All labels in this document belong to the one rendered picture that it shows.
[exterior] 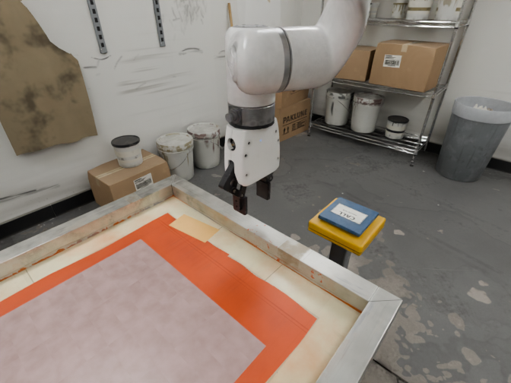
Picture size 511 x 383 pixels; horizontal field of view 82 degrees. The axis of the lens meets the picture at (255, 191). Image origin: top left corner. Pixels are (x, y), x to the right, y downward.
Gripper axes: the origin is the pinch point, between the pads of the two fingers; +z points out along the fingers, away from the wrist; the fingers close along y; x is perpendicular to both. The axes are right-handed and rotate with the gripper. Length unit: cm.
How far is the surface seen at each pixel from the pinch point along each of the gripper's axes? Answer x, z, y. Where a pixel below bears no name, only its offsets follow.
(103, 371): -3.0, 10.1, -33.1
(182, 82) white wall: 200, 29, 126
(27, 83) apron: 195, 10, 12
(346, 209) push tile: -10.9, 8.5, 20.0
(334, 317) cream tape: -22.2, 10.1, -5.2
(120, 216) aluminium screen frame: 25.3, 8.7, -15.7
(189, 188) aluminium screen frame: 20.6, 6.5, 0.0
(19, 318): 14.5, 10.0, -38.2
